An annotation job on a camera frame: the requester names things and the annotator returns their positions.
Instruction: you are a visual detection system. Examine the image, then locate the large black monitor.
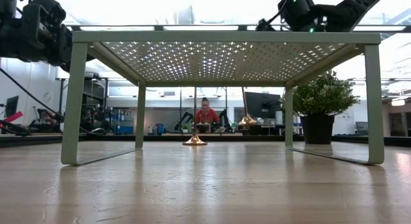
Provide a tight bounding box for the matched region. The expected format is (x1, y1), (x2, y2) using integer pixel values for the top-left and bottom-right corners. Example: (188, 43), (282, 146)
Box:
(244, 91), (283, 119)

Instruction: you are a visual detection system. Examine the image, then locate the black tube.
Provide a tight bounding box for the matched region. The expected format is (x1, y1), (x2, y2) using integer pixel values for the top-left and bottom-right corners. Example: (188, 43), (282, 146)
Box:
(0, 119), (33, 137)

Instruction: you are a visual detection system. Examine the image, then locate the pale green perforated metal shelf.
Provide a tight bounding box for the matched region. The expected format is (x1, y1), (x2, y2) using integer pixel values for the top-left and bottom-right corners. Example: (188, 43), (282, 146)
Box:
(60, 31), (385, 166)

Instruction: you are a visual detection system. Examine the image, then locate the dark storage rack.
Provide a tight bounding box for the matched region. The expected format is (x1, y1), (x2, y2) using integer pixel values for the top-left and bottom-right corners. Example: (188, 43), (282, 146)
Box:
(82, 76), (109, 135)

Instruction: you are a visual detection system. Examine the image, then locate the person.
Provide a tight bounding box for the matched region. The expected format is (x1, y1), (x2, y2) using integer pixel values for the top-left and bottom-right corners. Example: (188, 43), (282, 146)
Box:
(195, 97), (221, 134)

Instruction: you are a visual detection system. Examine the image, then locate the pink bar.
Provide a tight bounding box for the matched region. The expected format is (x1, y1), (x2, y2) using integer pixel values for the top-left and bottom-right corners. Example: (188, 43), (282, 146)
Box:
(0, 110), (24, 128)

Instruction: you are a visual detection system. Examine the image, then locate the green potted plant black pot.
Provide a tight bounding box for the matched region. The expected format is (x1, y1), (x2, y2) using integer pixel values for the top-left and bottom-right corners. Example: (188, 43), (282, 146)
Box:
(281, 69), (360, 145)

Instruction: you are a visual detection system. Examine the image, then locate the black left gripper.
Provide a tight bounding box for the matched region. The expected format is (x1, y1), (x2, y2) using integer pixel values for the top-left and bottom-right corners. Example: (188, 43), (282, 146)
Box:
(21, 0), (73, 73)

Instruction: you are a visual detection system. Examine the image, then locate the gold metal candlestick holder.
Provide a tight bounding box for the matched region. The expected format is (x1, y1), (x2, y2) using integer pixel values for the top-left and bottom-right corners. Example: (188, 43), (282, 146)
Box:
(236, 87), (258, 127)
(182, 87), (208, 146)

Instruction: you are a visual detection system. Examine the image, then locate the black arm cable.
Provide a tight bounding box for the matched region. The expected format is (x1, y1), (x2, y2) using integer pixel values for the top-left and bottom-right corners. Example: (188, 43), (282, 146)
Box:
(0, 67), (107, 135)

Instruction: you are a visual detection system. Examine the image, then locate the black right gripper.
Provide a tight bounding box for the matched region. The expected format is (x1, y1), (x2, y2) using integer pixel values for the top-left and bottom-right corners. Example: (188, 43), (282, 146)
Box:
(256, 17), (277, 32)

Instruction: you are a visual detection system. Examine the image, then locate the blue bin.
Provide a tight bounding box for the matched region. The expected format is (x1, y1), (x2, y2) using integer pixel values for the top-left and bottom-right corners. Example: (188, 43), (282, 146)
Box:
(112, 110), (135, 135)

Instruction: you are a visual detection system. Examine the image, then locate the small black monitor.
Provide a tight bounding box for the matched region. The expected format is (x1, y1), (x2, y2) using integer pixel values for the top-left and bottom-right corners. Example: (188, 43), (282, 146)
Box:
(4, 95), (19, 118)

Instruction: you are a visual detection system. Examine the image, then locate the black aluminium table frame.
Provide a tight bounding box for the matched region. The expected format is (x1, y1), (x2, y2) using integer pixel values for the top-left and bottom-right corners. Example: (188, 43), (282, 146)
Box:
(0, 133), (411, 148)

